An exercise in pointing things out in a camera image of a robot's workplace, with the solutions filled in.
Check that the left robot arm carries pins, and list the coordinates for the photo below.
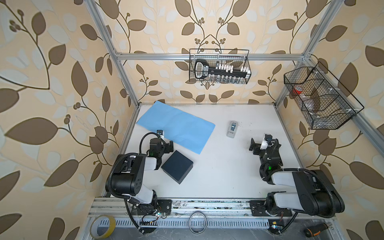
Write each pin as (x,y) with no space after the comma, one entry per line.
(125,181)

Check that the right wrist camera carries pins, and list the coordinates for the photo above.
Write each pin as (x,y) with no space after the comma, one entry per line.
(265,141)

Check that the orange handled screwdriver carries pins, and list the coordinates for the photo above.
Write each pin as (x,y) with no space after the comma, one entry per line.
(315,230)

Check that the right wire basket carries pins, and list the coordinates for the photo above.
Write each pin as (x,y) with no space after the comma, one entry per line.
(326,102)

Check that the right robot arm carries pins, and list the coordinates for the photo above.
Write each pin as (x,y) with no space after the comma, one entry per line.
(313,194)

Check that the black socket set holder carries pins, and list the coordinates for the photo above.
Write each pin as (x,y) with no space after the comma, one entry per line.
(203,70)

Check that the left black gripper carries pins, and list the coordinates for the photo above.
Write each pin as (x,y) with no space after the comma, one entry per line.
(167,146)

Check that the back wire basket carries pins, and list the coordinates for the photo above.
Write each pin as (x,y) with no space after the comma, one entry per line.
(237,58)

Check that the yellow tape roll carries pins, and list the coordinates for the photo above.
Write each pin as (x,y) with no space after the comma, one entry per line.
(102,227)

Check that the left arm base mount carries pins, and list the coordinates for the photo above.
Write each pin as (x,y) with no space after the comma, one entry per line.
(162,207)

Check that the wire basket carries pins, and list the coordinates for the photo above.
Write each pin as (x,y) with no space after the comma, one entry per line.
(326,102)
(237,58)

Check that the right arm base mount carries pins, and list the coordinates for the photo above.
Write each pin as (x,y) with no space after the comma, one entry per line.
(263,208)

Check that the blue wrapping paper sheet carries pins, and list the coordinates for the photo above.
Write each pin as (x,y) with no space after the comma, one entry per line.
(186,130)

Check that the dark navy gift box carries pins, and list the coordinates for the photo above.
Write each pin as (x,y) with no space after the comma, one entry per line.
(177,166)

